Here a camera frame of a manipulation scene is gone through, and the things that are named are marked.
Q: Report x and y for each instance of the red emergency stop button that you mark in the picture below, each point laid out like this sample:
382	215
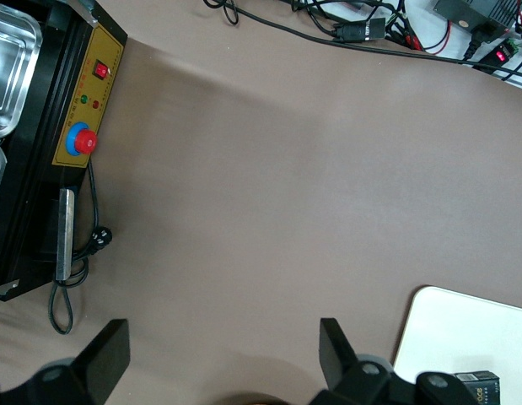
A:
84	142

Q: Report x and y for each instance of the black module with red light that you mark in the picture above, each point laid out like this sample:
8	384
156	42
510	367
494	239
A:
501	56

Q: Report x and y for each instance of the black power plug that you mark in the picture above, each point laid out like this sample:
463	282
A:
480	38

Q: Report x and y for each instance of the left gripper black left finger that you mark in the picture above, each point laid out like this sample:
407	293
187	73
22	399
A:
104	358

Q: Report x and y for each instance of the black power supply box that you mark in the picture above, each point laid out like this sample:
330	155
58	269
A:
475	10

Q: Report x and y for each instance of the cream plastic serving tray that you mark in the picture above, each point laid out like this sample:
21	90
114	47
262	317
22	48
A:
454	329

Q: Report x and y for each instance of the black sealing machine yellow panel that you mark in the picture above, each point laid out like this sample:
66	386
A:
41	126

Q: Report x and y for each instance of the red rocker power switch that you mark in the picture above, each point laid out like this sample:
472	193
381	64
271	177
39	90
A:
101	70

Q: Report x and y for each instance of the stainless steel food tray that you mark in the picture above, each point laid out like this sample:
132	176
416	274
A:
12	63

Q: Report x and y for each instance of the small black carton box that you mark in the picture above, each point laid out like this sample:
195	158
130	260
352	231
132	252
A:
484	390

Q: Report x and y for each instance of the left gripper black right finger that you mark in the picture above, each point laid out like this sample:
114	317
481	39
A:
340	363

